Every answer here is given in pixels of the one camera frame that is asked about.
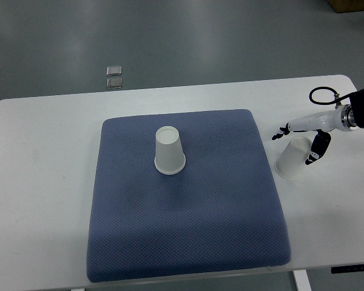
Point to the white table leg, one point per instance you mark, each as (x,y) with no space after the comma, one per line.
(301,280)

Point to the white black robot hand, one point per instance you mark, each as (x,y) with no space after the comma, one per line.
(342,119)

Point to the brown cardboard box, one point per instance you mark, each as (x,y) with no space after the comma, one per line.
(345,6)

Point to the black table control panel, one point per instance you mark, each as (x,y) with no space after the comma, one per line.
(347,269)

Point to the metal floor plate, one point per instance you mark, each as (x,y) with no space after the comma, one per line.
(114,83)
(114,70)

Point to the white paper cup on cushion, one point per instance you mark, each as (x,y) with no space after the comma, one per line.
(169,156)

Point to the white paper cup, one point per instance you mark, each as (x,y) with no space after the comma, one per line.
(169,156)
(291,163)

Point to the lower metal floor plate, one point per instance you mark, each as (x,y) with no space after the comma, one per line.
(114,83)

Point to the upper metal floor plate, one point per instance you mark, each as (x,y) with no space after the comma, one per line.
(114,70)

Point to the blue textured cushion mat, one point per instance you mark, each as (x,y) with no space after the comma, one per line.
(221,212)

